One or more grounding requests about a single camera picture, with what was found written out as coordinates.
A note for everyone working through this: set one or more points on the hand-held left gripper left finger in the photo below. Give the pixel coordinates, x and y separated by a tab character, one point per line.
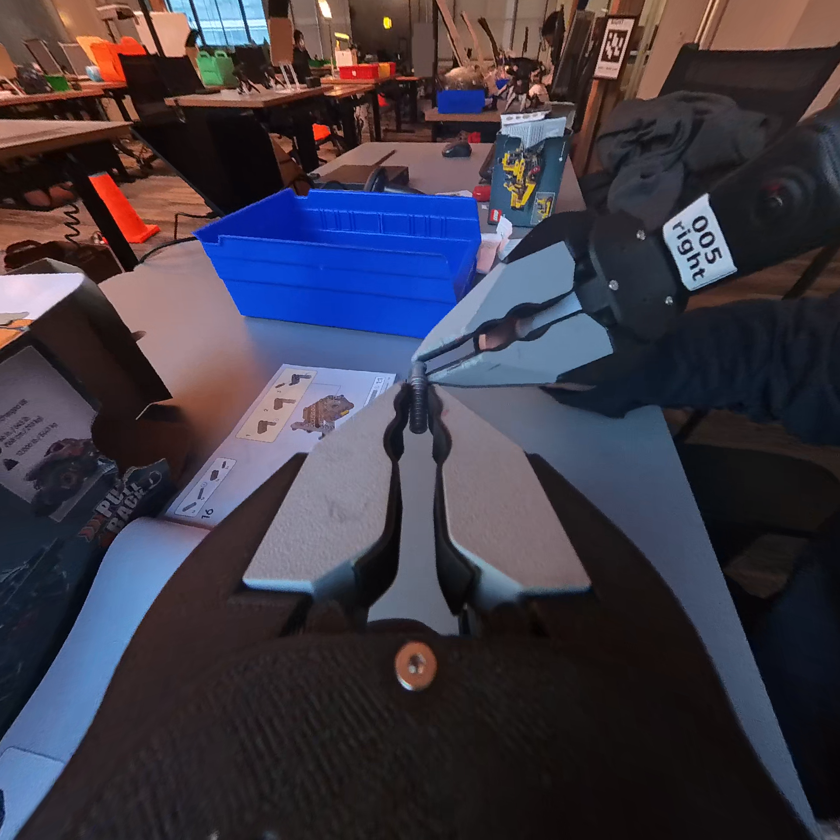
328	505

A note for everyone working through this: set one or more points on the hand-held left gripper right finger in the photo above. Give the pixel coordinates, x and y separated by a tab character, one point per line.
505	518

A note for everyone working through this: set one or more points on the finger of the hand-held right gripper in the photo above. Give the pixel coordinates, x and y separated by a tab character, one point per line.
558	354
518	289

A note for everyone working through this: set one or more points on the grey lego worm gear axle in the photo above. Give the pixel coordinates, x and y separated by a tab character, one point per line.
420	407

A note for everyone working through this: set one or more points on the person's right forearm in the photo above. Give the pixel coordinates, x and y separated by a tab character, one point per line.
722	367

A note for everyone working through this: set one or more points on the lego instruction booklet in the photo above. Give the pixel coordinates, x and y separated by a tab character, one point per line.
275	446

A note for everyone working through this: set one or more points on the dark lego set box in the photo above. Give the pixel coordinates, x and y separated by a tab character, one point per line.
525	177

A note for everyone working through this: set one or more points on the pale pink plastic bag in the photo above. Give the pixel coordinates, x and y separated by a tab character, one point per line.
491	253

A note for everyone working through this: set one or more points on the black jacket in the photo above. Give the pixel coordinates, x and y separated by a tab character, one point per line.
669	151

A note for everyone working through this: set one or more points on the black computer mouse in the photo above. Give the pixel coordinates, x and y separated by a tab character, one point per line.
456	149

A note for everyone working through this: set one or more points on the blue plastic bin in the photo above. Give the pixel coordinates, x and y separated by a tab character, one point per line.
341	275

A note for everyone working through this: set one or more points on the flat black device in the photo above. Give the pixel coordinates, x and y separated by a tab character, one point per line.
361	176

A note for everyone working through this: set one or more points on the small blue crate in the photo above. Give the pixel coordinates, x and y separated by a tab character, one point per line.
460	102

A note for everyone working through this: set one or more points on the framed marker sign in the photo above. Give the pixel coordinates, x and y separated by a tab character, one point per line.
615	46

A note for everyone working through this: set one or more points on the black chair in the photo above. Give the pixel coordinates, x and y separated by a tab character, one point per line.
754	72

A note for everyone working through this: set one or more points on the red storage bin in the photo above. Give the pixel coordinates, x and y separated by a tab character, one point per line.
358	71

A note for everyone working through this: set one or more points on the dark toy car box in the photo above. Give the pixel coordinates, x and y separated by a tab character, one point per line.
52	426

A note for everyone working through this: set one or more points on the wooden desk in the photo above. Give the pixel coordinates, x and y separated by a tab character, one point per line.
262	98
59	134

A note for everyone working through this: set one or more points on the orange traffic cone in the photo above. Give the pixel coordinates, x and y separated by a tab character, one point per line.
121	210

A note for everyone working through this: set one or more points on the green storage bin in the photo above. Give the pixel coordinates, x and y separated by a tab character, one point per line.
216	69

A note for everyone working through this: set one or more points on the orange storage bin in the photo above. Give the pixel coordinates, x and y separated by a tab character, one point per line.
118	59

